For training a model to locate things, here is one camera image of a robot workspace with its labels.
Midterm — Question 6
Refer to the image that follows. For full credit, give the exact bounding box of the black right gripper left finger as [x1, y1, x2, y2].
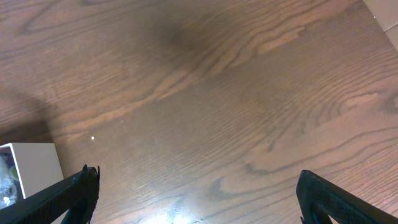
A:
[1, 166, 100, 224]

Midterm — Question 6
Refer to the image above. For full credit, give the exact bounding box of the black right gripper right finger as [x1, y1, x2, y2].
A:
[296, 170, 397, 224]

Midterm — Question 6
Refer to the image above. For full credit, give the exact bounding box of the white square cardboard box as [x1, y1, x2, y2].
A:
[1, 143, 64, 203]

